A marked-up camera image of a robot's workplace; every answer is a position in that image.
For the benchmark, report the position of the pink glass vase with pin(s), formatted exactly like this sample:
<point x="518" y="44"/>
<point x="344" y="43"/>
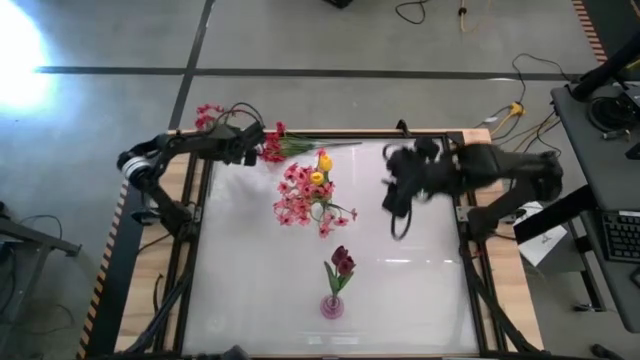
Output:
<point x="331" y="307"/>

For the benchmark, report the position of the grey side desk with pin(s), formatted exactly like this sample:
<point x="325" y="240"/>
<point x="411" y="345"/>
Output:
<point x="600" y="165"/>

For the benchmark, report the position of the red flower bunch long stem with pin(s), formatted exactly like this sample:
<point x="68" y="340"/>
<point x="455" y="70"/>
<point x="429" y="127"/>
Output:
<point x="272" y="145"/>

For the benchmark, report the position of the black object at floor edge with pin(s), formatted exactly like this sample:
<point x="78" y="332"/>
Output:
<point x="340" y="2"/>

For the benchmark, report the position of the dark mat with striped edge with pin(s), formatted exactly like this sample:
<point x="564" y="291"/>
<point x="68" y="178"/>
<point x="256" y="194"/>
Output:
<point x="615" y="20"/>

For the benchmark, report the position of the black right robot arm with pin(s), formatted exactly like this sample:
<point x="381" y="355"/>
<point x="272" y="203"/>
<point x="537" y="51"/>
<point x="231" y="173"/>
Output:
<point x="500" y="165"/>

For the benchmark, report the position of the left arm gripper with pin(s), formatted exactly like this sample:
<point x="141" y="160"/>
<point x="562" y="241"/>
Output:
<point x="235" y="142"/>

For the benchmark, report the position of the red flower bunch short stem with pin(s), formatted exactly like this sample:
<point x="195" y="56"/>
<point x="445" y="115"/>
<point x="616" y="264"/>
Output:
<point x="204" y="117"/>

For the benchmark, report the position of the black slanted pole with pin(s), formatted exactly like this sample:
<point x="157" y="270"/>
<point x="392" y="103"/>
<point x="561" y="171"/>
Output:
<point x="607" y="62"/>

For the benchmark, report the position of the black frame clamp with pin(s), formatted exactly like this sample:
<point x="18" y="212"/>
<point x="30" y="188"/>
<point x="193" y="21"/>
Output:
<point x="402" y="127"/>

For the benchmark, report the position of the black keyboard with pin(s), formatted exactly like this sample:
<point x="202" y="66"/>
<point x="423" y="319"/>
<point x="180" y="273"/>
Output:
<point x="622" y="235"/>

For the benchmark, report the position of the clear glass vase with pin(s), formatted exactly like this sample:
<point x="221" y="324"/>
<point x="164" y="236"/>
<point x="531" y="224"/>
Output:
<point x="317" y="212"/>

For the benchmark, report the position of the grey metal stand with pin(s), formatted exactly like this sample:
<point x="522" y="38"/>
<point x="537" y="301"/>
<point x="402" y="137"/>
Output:
<point x="30" y="240"/>

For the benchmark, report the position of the black metal table frame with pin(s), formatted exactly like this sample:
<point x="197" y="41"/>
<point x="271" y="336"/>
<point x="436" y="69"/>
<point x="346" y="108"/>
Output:
<point x="350" y="135"/>

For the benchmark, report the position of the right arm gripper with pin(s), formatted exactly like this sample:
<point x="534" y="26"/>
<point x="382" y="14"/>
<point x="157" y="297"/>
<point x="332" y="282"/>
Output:
<point x="415" y="172"/>

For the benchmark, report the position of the white paper box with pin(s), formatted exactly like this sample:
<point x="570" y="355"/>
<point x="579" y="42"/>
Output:
<point x="542" y="245"/>

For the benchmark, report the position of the white table mat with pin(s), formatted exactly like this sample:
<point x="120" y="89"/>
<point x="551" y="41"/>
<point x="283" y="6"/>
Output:
<point x="250" y="280"/>

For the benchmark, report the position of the yellow tulip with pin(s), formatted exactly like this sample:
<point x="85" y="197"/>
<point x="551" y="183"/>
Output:
<point x="325" y="162"/>
<point x="317" y="178"/>

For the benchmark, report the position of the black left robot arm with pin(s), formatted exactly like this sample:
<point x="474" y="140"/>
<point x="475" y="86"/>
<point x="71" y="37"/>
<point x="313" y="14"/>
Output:
<point x="155" y="192"/>

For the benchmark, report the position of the pink flower bunch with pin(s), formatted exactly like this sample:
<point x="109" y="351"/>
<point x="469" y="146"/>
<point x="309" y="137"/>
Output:
<point x="300" y="177"/>
<point x="295" y="212"/>

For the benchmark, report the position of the black floor mat striped edge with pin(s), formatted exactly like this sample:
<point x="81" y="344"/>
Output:
<point x="125" y="260"/>

